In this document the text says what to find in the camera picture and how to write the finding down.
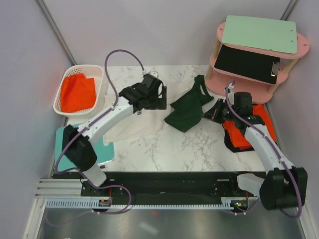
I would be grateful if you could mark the teal cutting board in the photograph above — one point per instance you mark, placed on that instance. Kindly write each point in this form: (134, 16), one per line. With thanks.
(105, 153)

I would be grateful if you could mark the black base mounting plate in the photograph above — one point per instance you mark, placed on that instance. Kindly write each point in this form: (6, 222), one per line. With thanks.
(191, 188)

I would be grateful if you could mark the aluminium frame rail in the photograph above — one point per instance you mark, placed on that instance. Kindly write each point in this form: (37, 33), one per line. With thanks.
(57, 188)

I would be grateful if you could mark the mint green board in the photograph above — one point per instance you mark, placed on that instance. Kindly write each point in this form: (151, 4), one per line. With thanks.
(262, 33)

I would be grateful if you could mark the black clipboard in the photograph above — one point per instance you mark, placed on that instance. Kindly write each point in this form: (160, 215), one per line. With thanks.
(256, 66)

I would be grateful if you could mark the white slotted cable duct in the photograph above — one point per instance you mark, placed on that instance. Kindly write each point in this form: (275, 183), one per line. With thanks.
(140, 203)

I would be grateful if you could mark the orange t shirt pile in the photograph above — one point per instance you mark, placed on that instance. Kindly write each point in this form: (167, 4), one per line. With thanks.
(238, 139)

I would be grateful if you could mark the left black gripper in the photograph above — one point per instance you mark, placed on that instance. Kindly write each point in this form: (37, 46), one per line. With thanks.
(163, 106)

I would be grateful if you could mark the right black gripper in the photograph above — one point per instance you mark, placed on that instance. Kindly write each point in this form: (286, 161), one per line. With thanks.
(219, 104)

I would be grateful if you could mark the pink two-tier shelf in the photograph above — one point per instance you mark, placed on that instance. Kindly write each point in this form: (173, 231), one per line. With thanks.
(216, 80)

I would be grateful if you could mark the white plastic laundry basket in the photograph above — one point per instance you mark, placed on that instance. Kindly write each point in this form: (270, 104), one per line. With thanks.
(90, 71)

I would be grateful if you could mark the black t shirt right pile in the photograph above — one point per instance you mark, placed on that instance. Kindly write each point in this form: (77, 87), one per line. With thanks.
(232, 148)

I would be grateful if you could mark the orange t shirt in basket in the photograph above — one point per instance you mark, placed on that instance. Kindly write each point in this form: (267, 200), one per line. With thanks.
(77, 93)

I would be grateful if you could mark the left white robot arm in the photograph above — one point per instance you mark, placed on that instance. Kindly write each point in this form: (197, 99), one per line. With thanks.
(78, 142)

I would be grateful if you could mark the dark green t shirt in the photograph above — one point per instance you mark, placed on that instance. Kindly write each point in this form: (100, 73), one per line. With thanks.
(187, 110)

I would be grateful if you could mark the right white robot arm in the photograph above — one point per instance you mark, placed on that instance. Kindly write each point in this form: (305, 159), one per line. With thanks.
(269, 154)

